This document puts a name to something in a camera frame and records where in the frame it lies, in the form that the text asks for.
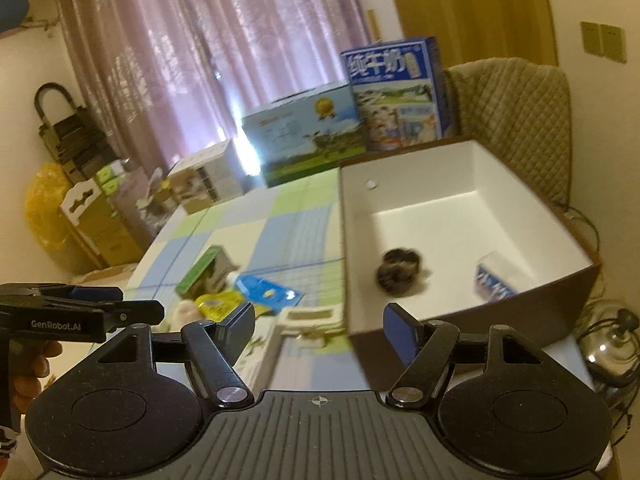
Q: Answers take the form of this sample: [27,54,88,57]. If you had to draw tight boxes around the white knitted cloth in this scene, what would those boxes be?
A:
[167,300,202,332]

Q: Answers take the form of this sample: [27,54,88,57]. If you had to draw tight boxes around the black cable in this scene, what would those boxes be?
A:
[565,205,602,263]

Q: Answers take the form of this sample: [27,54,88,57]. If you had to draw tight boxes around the green cardboard box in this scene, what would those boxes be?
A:
[175,245,239,299]

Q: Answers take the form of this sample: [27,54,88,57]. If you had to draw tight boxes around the olive wall socket plate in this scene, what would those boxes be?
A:
[600,24,627,64]
[580,21,604,55]

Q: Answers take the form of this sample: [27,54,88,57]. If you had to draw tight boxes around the blue tube white cap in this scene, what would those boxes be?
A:
[226,270,306,312]

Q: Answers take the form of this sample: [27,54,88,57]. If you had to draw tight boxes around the blue milk carton box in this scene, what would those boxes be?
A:
[340,36,453,153]

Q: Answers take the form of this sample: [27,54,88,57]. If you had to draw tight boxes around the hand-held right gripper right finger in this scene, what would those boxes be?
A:
[383,304,548,406]

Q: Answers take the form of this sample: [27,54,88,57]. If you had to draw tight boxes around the brown cardboard box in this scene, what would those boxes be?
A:
[60,180,142,267]

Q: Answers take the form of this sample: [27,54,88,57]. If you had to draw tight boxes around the brown storage box white inside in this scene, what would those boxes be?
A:
[339,135,601,337]

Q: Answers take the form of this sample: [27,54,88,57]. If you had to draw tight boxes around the yellow plastic bag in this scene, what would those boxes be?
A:
[25,162,76,268]

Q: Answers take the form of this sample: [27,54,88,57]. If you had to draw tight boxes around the pink curtain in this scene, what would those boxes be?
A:
[55,0,373,177]

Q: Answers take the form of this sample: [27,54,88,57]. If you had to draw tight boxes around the person's left hand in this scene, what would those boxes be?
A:
[10,339,64,415]

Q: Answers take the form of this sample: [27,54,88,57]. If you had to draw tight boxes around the chair with quilted cover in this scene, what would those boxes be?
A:
[445,57,573,211]

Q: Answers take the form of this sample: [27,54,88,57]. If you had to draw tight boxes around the landscape print milk box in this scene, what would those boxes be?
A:
[241,81,368,189]

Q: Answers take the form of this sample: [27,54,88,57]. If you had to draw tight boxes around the yellow packet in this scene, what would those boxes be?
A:
[194,292,256,322]

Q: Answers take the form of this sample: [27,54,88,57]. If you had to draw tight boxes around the white and brown box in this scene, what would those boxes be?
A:
[167,140,246,213]

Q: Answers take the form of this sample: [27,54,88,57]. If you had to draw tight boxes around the dark fuzzy hair tie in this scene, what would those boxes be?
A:
[375,247,426,296]

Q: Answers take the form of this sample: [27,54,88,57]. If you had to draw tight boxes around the green tissue packs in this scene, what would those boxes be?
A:
[97,160,127,197]

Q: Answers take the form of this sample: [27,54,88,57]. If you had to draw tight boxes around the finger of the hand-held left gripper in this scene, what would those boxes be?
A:
[75,300,165,333]
[39,284,124,307]

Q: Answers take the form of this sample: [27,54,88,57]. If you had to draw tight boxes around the white flat box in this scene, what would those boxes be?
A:
[276,305,347,337]

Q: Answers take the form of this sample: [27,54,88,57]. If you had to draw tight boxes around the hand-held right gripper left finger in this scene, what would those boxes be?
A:
[95,302,257,407]

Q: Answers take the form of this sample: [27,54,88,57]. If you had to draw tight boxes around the white and blue packet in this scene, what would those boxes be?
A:
[472,252,519,303]

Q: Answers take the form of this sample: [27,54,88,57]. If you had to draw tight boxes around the open cardboard box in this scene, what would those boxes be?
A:
[135,167,187,222]

